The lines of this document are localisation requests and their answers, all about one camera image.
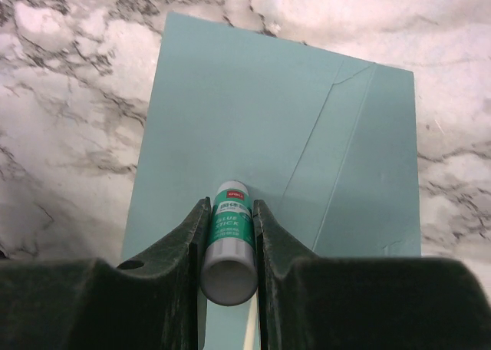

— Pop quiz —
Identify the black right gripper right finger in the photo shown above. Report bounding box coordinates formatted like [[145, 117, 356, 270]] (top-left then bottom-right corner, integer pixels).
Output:
[[253, 200, 490, 349]]

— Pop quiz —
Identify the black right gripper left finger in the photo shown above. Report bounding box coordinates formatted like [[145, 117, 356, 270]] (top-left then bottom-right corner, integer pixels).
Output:
[[1, 198, 211, 349]]

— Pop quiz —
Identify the green white glue stick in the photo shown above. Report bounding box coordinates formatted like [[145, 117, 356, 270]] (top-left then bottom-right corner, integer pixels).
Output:
[[200, 180, 258, 306]]

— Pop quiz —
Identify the light blue paper envelope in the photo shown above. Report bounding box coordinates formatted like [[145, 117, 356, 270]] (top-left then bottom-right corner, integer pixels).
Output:
[[120, 12, 423, 350]]

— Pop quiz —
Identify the beige paper letter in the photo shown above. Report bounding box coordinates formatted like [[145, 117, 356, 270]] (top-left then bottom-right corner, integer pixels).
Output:
[[242, 293, 258, 350]]

